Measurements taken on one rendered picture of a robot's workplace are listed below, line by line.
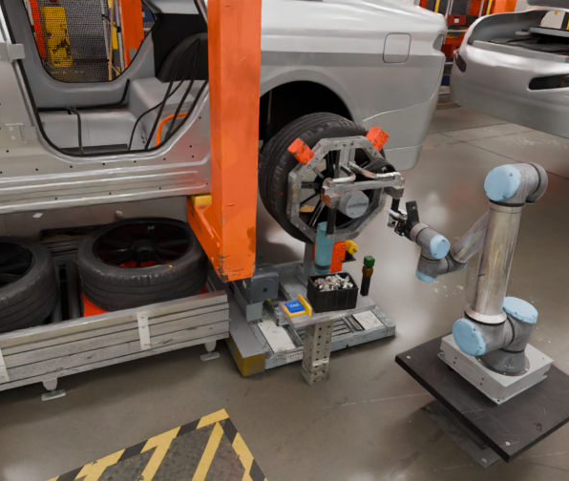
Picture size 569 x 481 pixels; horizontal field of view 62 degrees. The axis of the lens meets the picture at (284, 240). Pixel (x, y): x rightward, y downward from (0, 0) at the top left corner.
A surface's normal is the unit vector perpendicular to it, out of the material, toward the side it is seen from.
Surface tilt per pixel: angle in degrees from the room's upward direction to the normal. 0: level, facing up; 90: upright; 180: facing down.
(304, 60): 90
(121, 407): 0
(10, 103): 89
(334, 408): 0
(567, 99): 89
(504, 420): 0
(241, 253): 90
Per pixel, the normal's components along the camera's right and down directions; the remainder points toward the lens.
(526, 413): 0.05, -0.88
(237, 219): 0.40, 0.46
